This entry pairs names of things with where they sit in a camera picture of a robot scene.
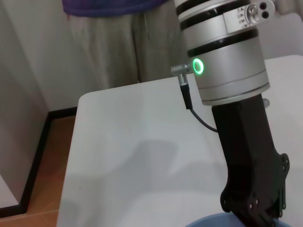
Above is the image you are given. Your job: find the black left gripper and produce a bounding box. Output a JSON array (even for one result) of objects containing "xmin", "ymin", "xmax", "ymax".
[{"xmin": 212, "ymin": 95, "xmax": 290, "ymax": 227}]

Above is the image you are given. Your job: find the left arm connector cable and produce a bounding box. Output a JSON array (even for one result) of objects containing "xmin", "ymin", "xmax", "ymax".
[{"xmin": 170, "ymin": 61, "xmax": 219, "ymax": 132}]

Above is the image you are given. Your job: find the blue ceramic bowl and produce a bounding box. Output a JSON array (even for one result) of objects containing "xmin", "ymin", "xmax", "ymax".
[{"xmin": 184, "ymin": 212, "xmax": 292, "ymax": 227}]

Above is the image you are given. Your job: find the person in beige trousers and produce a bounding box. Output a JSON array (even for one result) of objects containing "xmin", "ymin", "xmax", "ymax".
[{"xmin": 62, "ymin": 0, "xmax": 187, "ymax": 89}]

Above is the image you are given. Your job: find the black baseboard strip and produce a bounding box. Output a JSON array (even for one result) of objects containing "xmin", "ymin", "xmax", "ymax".
[{"xmin": 0, "ymin": 106, "xmax": 79, "ymax": 217}]

